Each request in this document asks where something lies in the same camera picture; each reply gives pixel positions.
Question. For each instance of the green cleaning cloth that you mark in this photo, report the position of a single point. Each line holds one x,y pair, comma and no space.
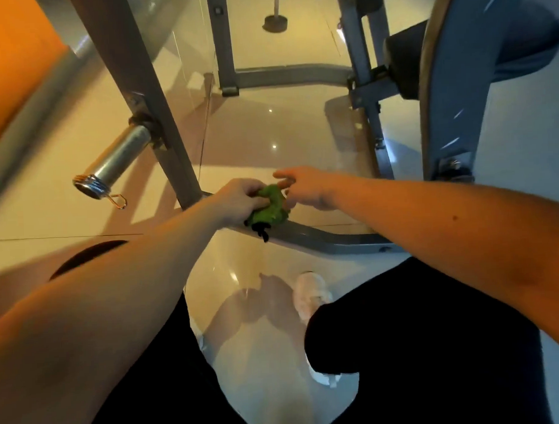
272,208

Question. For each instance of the person's left forearm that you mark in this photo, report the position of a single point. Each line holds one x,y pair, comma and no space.
90,320

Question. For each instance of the person's black trousers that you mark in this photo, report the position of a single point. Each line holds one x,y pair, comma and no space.
424,351

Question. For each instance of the metal spring barbell collar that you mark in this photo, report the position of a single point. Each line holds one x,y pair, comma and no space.
93,187

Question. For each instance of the person's right hand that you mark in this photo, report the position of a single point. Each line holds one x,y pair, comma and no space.
311,188

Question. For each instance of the grey steel gym machine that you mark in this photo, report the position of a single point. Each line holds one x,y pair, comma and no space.
135,77

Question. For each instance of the person's left hand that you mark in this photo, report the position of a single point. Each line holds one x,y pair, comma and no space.
237,202

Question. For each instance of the person's right forearm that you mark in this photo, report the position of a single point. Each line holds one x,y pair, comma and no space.
466,238

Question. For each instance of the person's white right shoe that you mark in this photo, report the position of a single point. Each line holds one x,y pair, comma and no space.
311,296

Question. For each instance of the black dumbbell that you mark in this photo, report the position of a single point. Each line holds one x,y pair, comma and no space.
276,23

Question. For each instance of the chrome weight storage peg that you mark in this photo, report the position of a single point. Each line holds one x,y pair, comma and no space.
120,161

